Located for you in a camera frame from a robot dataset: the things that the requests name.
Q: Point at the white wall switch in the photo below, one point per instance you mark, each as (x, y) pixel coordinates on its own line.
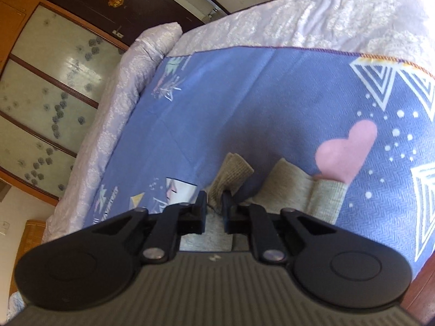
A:
(3, 228)

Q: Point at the blue printed blanket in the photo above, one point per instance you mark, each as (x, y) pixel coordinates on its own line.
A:
(238, 108)

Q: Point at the lilac floral bed sheet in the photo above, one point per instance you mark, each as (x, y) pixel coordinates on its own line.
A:
(323, 17)

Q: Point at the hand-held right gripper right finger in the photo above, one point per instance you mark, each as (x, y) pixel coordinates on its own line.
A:
(226, 210)

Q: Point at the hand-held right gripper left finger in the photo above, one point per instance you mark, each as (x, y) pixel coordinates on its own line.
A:
(203, 210)

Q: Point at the wooden woven headboard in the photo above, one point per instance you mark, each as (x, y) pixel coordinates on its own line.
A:
(34, 232)

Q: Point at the lilac floral quilt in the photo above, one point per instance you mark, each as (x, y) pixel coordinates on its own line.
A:
(119, 108)

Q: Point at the wooden wardrobe with glass doors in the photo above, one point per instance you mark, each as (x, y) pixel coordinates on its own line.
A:
(51, 81)

